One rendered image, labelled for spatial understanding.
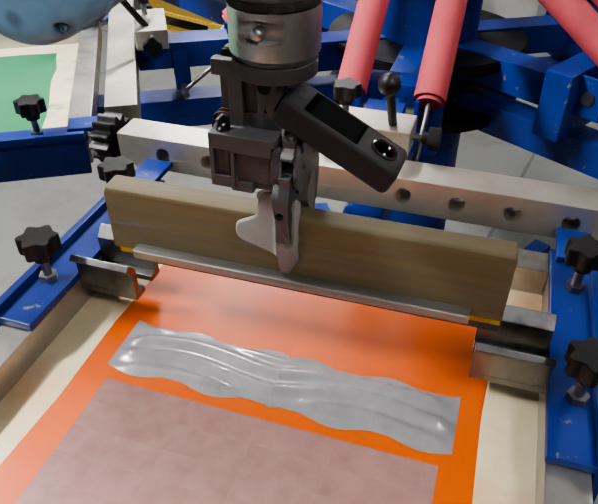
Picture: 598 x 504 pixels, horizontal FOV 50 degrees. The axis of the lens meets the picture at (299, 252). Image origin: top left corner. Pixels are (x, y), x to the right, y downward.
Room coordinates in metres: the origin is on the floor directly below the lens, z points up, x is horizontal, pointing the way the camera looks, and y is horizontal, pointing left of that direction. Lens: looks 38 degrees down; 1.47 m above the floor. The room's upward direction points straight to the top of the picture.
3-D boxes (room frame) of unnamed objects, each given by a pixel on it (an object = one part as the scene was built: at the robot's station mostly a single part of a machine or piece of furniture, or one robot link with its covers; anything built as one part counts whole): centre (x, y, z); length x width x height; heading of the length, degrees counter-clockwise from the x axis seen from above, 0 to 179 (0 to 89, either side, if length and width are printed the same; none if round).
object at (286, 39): (0.52, 0.02, 1.29); 0.08 x 0.08 x 0.05
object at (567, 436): (0.46, -0.28, 0.98); 0.30 x 0.05 x 0.07; 162
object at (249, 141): (0.52, 0.03, 1.21); 0.09 x 0.08 x 0.12; 72
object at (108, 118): (0.85, 0.26, 1.02); 0.07 x 0.06 x 0.07; 162
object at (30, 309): (0.63, 0.25, 0.98); 0.30 x 0.05 x 0.07; 162
